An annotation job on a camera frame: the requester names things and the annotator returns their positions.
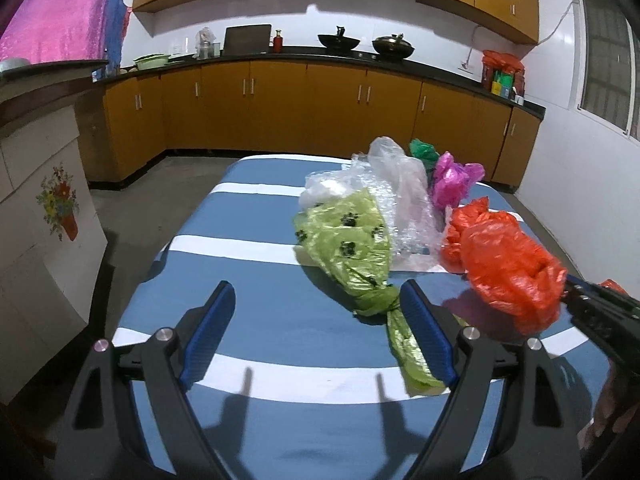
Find red lined trash bin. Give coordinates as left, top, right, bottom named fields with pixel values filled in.
left=600, top=278, right=627, bottom=295

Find black wok with handle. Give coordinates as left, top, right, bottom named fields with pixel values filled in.
left=318, top=26, right=360, bottom=52

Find magenta plastic bag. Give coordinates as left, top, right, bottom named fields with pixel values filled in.
left=432, top=152, right=485, bottom=210

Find green basin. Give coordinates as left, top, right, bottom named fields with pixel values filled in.
left=134, top=53, right=170, bottom=70

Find red bag with groceries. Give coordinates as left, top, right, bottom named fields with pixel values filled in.
left=482, top=50, right=525, bottom=100

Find clear jar on counter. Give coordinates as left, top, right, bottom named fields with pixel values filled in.
left=195, top=27, right=215, bottom=60

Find pink blue curtain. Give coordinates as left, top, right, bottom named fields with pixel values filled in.
left=1, top=0, right=130, bottom=68

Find light green paw-print bag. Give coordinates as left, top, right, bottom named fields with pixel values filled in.
left=294, top=188, right=444, bottom=392

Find dark cutting board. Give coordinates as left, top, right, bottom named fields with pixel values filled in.
left=222, top=24, right=271, bottom=56

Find blue white striped tablecloth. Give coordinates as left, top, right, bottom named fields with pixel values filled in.
left=106, top=153, right=612, bottom=480

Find green plastic bag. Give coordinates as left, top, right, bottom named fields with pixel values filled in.
left=409, top=139, right=440, bottom=171

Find red bottle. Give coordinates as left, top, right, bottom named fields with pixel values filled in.
left=272, top=29, right=283, bottom=53

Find small orange plastic bag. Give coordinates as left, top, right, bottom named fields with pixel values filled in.
left=439, top=196, right=489, bottom=274

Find white crumpled plastic bag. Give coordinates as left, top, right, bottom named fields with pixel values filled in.
left=298, top=171, right=352, bottom=209

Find clear plastic bag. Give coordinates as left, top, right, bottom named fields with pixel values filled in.
left=349, top=136, right=442, bottom=260

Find clear bubble wrap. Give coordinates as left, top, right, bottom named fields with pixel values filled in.
left=304, top=156, right=432, bottom=271

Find barred window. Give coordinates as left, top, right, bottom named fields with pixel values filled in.
left=574, top=0, right=639, bottom=141

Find black lidded wok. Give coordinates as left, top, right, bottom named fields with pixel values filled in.
left=372, top=34, right=414, bottom=61

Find lower kitchen cabinets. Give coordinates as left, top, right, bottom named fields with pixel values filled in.
left=75, top=48, right=546, bottom=188

